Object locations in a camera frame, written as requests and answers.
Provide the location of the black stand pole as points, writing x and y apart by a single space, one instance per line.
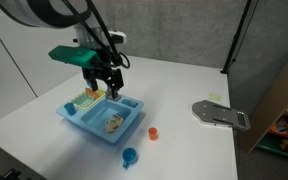
235 36

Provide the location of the small orange cup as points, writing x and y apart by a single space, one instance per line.
153 133

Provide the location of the yellow sticky note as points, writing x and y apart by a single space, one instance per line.
214 97

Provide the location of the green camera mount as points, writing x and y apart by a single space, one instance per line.
72 55

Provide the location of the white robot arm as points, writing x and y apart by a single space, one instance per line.
34 13

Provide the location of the wooden shelf with items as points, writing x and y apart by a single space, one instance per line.
270 106

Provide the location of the blue toy sink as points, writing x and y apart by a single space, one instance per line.
80 116

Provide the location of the grey metal mounting plate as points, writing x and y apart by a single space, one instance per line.
217 115

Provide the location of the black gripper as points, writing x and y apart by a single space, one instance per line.
104 73

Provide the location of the orange toy plate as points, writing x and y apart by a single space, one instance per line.
92 94

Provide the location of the colourful toy shelf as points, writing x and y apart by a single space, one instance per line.
284 133

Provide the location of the grey toy faucet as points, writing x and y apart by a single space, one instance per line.
113 97

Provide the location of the blue tumbler cup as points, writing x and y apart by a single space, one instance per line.
70 109

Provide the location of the yellow dish rack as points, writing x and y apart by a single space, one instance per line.
84 101

